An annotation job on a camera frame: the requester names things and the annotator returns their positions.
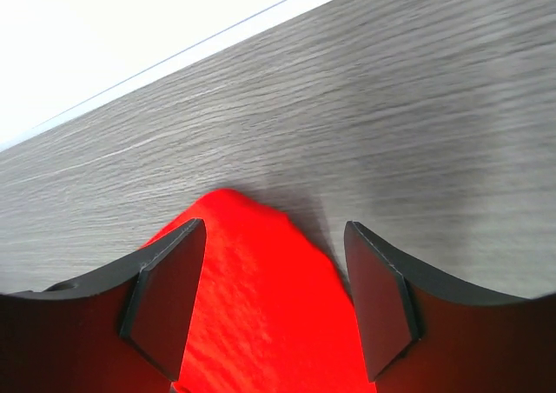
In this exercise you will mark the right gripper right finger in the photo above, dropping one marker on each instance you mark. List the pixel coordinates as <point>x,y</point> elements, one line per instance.
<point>424,330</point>

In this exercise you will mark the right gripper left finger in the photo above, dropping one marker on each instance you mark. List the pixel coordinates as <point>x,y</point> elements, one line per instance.
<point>120,328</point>

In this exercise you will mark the red t shirt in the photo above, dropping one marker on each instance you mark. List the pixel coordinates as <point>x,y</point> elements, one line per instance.
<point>271,313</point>

